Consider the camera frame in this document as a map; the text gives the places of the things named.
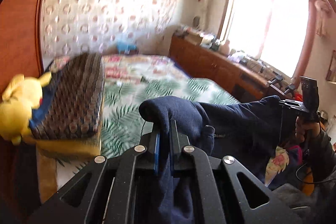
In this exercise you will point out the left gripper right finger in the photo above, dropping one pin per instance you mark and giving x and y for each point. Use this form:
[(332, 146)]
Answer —
[(223, 190)]

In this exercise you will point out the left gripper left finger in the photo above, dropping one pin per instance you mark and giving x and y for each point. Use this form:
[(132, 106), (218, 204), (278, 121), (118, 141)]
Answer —
[(103, 191)]

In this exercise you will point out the navy blue printed t-shirt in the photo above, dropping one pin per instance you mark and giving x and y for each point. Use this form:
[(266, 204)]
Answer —
[(249, 132)]

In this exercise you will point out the grey sleeve right forearm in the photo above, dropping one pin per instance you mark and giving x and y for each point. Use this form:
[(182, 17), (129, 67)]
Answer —
[(320, 206)]

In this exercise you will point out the person's right hand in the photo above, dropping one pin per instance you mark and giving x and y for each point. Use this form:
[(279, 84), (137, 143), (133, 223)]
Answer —
[(304, 129)]

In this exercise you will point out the yellow gold folded blanket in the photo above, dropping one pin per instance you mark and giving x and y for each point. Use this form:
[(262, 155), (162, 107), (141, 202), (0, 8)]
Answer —
[(68, 147)]

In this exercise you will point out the circle patterned folded quilt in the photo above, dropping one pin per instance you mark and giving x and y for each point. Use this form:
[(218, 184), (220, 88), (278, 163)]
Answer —
[(72, 101)]

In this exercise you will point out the wooden framed window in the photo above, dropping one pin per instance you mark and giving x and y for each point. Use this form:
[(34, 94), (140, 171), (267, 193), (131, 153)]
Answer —
[(276, 32)]

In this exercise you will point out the wooden sideboard cabinet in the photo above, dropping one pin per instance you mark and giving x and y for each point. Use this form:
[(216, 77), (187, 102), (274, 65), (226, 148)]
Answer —
[(242, 83)]

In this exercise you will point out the floral leaf bed sheet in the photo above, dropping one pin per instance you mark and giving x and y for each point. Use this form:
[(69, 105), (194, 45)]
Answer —
[(130, 80)]

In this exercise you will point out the cardboard box on cabinet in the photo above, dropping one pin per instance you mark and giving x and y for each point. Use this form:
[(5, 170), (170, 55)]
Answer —
[(194, 39)]

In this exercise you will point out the yellow plush toy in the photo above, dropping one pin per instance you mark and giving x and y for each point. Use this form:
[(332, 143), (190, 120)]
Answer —
[(20, 98)]

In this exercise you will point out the blue item on bed head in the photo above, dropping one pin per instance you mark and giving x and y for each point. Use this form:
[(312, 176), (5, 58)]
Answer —
[(126, 48)]

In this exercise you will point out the circle patterned sheer curtain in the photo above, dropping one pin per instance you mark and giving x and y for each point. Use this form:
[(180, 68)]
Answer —
[(71, 27)]

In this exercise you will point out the wooden louvered wardrobe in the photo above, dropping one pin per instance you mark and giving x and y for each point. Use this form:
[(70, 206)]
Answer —
[(20, 53)]

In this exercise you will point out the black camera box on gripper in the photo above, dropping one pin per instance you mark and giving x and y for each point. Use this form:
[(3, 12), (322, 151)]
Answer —
[(310, 94)]

